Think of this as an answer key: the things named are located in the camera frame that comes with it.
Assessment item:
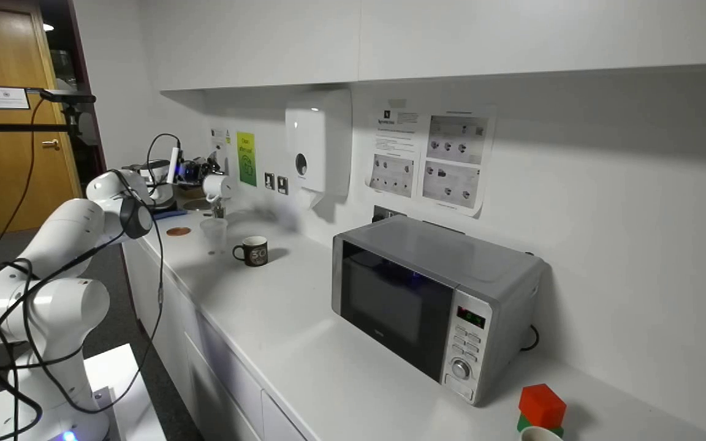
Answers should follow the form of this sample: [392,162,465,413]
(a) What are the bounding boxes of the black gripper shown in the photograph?
[169,158,212,199]

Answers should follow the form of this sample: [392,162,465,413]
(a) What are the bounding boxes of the white robot base table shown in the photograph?
[0,341,169,441]

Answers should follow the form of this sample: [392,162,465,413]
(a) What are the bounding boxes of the clear plastic cup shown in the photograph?
[199,212,231,256]

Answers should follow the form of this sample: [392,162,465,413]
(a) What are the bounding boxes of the dark mug with white inside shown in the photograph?
[231,233,272,269]

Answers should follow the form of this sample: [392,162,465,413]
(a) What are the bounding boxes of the white paper towel dispenser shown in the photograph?
[281,105,352,199]

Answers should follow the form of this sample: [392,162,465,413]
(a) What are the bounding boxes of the white lower counter cabinets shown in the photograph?
[117,215,315,441]

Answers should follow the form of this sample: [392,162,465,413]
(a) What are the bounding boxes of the photo instruction sheet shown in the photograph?
[418,158,482,210]
[368,151,416,199]

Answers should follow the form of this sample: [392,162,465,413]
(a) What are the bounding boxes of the white text notice sheet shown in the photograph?
[373,105,422,157]

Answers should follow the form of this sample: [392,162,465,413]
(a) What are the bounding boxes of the wooden door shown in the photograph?
[0,0,92,242]

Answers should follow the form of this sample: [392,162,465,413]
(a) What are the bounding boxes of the small door sign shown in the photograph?
[0,83,32,113]

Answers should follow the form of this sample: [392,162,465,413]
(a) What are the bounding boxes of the silver microwave oven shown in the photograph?
[329,212,554,410]

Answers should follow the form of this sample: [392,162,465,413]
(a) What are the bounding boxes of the green block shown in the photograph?
[514,411,566,439]

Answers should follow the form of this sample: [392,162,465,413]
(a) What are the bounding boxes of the red block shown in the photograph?
[517,379,568,432]

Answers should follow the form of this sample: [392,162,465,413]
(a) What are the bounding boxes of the green and yellow wall sign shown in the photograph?
[234,129,260,188]

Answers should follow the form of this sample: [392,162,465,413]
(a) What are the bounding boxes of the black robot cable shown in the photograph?
[0,129,188,441]

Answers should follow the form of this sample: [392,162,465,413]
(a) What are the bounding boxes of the black camera on mount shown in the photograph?
[37,85,97,108]

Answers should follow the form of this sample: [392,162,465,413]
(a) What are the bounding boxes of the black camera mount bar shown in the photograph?
[0,100,81,144]

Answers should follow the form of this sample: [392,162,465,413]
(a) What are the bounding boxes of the wall power sockets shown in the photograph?
[423,113,490,167]

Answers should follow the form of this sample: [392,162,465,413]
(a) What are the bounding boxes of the white upper wall cabinets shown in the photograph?
[140,0,706,96]

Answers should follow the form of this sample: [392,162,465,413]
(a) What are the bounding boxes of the black microwave power cable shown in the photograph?
[517,320,542,354]

